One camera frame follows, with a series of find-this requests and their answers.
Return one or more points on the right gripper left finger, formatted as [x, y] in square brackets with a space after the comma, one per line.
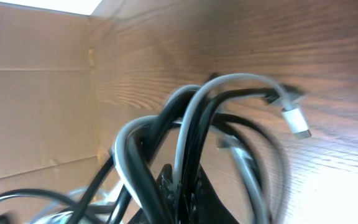
[163, 182]

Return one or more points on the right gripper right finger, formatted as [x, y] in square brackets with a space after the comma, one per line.
[205, 205]

